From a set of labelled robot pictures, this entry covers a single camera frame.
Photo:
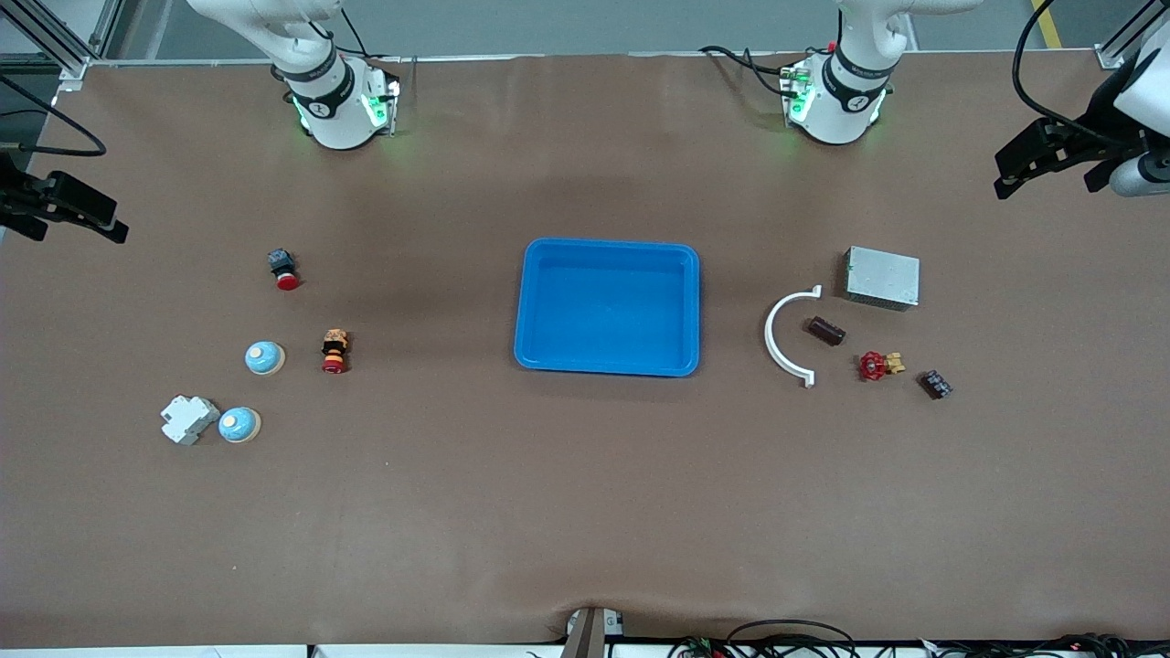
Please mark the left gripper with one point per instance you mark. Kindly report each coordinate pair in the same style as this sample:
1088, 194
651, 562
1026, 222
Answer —
1093, 140

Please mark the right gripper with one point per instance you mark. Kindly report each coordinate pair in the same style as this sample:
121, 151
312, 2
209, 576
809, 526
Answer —
20, 200

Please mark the light blue call bell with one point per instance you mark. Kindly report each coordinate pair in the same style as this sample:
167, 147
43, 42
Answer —
264, 357
239, 425

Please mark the small black terminal block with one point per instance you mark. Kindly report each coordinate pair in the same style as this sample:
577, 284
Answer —
935, 384

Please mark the dark brown electrolytic capacitor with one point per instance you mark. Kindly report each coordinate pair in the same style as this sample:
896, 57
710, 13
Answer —
824, 330

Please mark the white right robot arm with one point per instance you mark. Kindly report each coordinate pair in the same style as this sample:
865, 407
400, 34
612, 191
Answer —
334, 110

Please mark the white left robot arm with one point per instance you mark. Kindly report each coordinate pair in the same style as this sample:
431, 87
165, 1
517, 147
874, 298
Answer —
836, 105

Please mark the blue plastic tray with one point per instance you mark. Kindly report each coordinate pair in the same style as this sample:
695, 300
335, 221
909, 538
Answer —
608, 311

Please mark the silver metal power supply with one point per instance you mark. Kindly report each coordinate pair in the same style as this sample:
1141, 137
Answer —
882, 278

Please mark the red black emergency stop button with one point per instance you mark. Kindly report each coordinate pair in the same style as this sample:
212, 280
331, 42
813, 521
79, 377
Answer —
284, 270

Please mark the white circuit breaker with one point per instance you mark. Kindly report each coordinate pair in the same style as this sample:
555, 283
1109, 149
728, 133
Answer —
189, 419

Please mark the white curved pipe clamp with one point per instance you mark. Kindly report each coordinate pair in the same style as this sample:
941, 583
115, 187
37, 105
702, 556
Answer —
768, 336

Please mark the white edge panel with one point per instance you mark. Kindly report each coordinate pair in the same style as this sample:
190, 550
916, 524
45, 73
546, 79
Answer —
146, 652
439, 652

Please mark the aluminium frame profile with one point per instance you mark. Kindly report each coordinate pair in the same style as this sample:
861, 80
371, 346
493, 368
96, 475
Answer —
73, 68
1111, 57

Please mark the red orange push button switch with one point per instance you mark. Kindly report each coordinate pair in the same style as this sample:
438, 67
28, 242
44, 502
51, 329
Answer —
335, 352

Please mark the grey table edge rail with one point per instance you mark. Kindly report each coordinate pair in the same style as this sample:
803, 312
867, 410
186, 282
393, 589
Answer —
594, 56

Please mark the grey metal bracket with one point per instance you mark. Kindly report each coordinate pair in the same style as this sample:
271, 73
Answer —
590, 635

